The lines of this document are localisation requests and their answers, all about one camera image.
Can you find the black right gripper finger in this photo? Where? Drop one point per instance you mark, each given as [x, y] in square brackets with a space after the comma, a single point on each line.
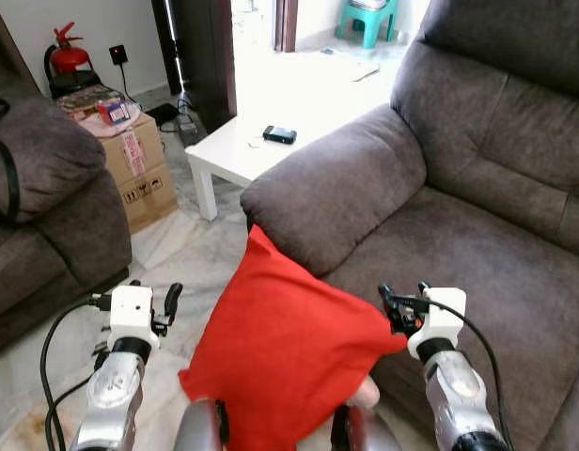
[424, 287]
[389, 303]

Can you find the red pillow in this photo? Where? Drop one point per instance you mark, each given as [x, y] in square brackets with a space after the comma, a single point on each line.
[280, 357]

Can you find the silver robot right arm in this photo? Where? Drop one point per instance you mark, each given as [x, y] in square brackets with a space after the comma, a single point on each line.
[459, 395]

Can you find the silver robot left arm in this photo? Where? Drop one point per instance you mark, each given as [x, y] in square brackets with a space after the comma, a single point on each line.
[116, 395]

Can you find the large grey recliner sofa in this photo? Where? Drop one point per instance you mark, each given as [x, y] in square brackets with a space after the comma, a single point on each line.
[459, 188]

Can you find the cardboard box with handling symbols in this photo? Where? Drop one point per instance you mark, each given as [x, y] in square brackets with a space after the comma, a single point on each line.
[150, 199]

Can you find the grey fabric armchair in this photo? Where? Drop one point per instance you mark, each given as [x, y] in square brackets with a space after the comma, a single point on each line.
[54, 225]

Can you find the cardboard box with red label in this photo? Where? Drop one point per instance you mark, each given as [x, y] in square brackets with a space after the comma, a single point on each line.
[144, 150]

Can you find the pink plastic bag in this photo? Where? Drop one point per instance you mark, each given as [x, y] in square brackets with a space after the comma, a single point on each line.
[120, 130]

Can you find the white low table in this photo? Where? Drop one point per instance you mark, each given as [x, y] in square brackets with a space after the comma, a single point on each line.
[233, 155]

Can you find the small blue red carton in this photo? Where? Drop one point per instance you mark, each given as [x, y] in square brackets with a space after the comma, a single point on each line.
[113, 113]

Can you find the dark patterned tray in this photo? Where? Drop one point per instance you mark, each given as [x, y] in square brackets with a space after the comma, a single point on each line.
[83, 99]

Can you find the small black device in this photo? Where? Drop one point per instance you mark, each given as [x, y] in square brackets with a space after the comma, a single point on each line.
[279, 134]

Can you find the black bag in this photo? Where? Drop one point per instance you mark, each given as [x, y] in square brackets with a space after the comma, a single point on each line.
[75, 83]

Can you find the red fire extinguisher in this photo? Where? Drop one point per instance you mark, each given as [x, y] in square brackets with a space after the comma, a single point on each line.
[69, 56]

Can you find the dark wooden door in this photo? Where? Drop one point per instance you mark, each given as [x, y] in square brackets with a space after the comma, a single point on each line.
[205, 56]

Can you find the green plastic stool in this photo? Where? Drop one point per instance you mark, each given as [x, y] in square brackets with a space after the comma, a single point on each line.
[367, 21]

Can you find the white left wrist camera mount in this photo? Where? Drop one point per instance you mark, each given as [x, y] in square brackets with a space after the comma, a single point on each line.
[130, 315]

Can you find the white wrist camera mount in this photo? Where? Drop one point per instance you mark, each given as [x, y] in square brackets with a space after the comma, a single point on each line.
[130, 315]
[445, 315]

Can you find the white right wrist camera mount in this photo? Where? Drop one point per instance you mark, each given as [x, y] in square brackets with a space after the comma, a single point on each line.
[445, 315]

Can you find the black wall socket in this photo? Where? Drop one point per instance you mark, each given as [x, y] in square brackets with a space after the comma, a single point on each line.
[118, 54]

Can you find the brown door frame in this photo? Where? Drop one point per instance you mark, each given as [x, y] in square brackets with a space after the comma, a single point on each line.
[286, 23]

